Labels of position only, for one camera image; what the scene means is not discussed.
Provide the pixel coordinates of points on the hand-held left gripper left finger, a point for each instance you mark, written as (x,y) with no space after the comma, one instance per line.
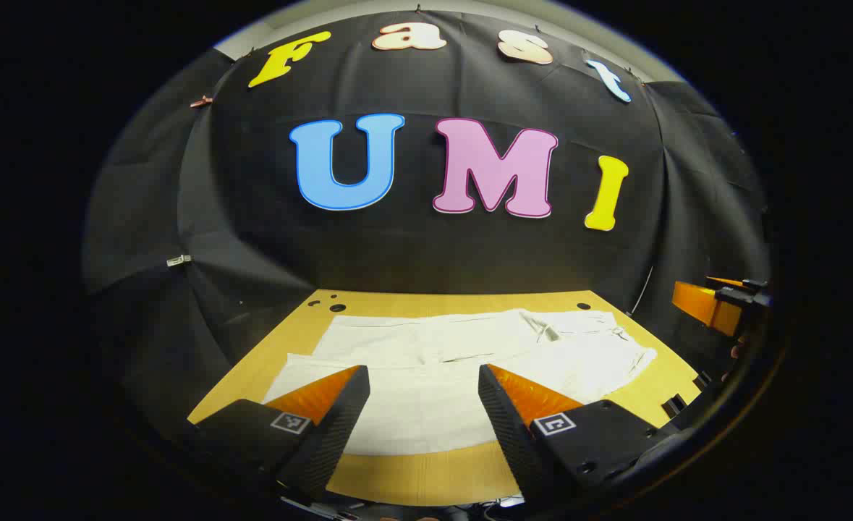
(339,427)

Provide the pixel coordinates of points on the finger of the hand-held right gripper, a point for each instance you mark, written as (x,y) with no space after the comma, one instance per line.
(701,304)
(726,281)

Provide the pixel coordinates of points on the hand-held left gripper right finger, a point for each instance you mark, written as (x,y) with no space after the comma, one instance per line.
(506,427)

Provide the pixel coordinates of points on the white jeans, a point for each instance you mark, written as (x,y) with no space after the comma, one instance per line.
(433,391)

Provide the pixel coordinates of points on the black backdrop cloth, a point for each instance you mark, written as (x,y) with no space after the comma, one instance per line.
(426,253)

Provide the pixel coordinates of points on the silver metal clip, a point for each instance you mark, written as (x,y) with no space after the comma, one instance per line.
(179,260)

